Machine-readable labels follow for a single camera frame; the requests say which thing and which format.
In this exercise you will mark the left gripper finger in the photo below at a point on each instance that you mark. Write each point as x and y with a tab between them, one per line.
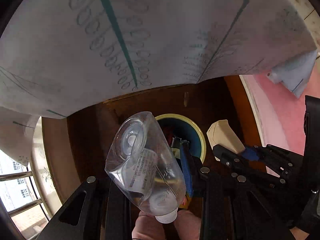
186	165

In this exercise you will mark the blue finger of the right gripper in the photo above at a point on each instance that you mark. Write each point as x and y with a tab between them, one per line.
229	161
275	158

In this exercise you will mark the small beige box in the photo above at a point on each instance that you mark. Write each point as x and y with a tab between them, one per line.
221	133

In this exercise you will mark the clear plastic bottle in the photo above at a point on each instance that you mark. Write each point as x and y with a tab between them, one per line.
144	168

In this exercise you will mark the round yellow rim trash bin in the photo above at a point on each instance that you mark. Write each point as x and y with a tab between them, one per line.
179	126

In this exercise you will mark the right yellow embroidered slipper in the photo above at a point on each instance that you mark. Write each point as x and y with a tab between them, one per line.
185	202

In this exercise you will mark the right pink trouser leg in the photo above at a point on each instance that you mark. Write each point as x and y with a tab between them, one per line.
187	225

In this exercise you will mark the pink trouser leg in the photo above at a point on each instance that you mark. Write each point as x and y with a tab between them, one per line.
147	227
187	225

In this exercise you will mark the left pink trouser leg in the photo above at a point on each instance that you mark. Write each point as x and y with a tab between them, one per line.
147	227

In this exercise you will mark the white blue patterned tablecloth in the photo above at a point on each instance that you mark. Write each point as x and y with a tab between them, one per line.
60	56

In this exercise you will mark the window with metal grille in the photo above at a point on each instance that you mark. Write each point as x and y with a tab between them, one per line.
21	196

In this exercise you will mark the wooden bed frame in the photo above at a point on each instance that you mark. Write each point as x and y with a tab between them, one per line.
245	125

